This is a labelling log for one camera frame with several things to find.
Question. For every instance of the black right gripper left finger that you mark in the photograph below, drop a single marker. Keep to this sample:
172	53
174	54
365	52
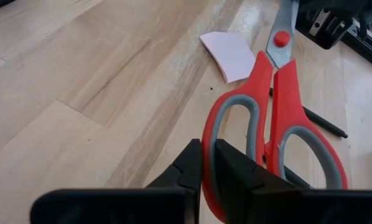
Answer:
161	205

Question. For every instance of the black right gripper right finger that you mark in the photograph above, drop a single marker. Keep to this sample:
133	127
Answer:
267	205

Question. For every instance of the red grey scissors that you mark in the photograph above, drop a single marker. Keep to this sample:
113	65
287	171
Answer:
260	87

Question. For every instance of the black pen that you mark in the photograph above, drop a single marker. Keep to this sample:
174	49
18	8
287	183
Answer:
295	177
323	123

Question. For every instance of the pink sticky note pad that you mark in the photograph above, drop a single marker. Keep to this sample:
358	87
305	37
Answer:
229	53

